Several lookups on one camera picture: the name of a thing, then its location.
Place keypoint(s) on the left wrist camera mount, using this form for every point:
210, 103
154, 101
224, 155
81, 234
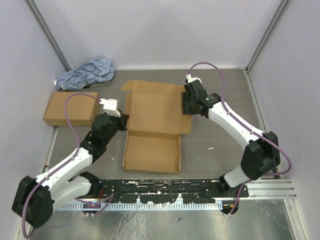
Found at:
110, 107

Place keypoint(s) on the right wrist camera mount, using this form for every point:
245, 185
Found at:
190, 79

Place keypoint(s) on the aluminium front rail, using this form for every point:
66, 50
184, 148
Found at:
261, 189

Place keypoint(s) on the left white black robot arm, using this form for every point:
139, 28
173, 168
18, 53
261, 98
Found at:
37, 198

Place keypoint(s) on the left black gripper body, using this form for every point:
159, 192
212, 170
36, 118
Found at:
118, 122

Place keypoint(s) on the brown cardboard box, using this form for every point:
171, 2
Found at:
81, 109

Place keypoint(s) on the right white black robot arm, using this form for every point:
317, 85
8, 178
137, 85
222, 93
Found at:
260, 154

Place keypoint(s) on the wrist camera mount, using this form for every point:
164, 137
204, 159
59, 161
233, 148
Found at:
110, 107
190, 79

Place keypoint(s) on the aluminium frame post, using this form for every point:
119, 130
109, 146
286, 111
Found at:
280, 10
47, 33

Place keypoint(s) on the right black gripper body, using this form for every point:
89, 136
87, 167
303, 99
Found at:
187, 105

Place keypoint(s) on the left aluminium frame post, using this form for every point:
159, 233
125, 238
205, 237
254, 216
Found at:
47, 33

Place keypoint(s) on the slotted grey cable duct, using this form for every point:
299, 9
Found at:
176, 206

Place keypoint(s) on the blue white striped cloth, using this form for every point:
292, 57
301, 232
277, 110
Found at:
97, 72

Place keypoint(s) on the right aluminium frame post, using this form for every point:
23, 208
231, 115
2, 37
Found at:
280, 10

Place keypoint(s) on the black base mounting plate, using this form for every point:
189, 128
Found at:
160, 191

